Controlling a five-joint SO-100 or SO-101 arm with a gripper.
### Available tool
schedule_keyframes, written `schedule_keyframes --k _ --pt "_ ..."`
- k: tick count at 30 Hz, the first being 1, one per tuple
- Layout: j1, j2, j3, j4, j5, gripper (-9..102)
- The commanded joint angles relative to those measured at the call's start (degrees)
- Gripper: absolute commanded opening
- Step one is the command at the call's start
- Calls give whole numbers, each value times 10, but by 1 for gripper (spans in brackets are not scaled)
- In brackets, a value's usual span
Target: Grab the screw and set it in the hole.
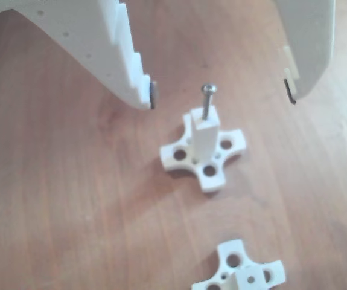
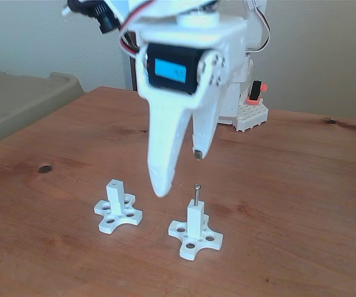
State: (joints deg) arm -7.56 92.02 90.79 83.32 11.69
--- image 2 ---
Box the small metal screw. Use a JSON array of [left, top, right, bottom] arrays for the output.
[[193, 183, 202, 207]]

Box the orange and black clamp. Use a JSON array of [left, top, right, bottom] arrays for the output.
[[246, 80, 268, 106]]

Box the tan plastic bin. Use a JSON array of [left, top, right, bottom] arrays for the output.
[[0, 61, 85, 152]]

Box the dark wooden post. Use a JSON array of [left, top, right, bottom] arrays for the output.
[[122, 29, 140, 92]]

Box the red white servo cable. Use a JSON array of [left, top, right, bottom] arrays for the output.
[[118, 0, 158, 58], [244, 0, 272, 54]]

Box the white cross-base post stand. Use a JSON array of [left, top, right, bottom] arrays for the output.
[[167, 199, 224, 261], [93, 179, 144, 235]]

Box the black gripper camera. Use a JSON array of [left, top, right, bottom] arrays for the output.
[[61, 0, 120, 35]]

